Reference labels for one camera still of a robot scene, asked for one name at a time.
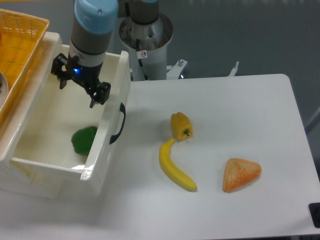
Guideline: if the white drawer cabinet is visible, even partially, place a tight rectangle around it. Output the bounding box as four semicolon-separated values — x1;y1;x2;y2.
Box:
0;31;63;200

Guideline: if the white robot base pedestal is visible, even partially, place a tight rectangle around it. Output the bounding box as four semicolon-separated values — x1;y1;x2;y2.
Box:
119;13;188;81

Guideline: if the white metal bracket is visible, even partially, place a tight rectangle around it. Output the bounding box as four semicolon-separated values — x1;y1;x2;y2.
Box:
227;61;240;77

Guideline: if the orange triangular bread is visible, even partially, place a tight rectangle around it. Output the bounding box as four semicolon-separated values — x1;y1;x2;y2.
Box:
222;158;262;193

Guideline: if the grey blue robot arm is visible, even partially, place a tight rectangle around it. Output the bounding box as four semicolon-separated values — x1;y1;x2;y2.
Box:
51;0;159;108

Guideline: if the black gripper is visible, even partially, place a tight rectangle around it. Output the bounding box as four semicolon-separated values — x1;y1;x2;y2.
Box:
50;53;111;108

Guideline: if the yellow banana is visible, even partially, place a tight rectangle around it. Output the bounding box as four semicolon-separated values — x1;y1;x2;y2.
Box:
158;138;198;192

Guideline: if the black corner table clamp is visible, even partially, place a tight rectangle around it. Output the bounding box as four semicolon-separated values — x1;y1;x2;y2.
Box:
308;202;320;229

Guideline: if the yellow woven basket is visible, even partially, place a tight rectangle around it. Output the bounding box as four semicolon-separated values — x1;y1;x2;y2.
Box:
0;9;50;124

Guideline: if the plate with food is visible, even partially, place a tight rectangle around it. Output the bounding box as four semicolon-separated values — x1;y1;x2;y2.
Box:
0;72;9;107

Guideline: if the yellow bell pepper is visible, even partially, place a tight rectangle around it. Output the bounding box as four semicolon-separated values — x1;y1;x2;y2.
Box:
171;112;194;141

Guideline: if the green bell pepper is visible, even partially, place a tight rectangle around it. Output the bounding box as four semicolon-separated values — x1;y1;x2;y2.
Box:
71;126;98;156

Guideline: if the black drawer handle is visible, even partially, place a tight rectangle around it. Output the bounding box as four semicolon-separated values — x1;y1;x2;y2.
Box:
109;102;127;145

